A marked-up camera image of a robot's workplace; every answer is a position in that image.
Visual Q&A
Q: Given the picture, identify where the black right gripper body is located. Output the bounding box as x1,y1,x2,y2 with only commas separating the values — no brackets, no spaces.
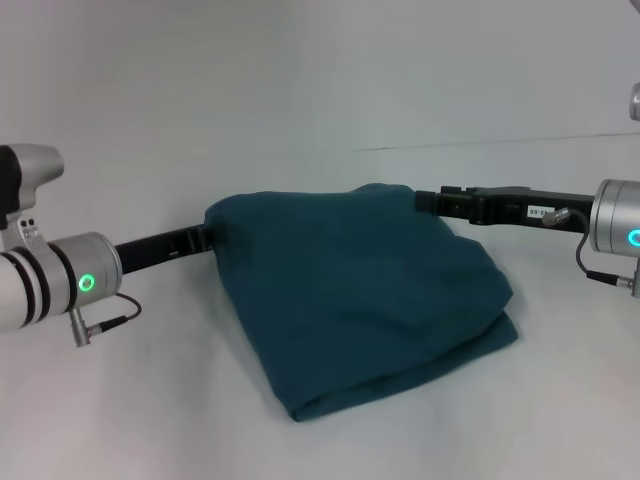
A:
467,184,597,236

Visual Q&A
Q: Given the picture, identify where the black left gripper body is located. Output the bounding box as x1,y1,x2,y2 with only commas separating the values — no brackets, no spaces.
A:
113,225,197,276

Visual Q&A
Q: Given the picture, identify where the teal blue shirt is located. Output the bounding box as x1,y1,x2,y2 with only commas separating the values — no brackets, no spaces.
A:
203,182,519,424

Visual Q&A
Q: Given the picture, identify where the dark red left arm cable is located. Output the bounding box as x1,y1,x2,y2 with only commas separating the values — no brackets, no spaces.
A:
92,292,145,332

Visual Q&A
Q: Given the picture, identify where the dark right arm cable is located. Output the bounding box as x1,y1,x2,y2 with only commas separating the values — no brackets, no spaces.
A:
569,207,635,289

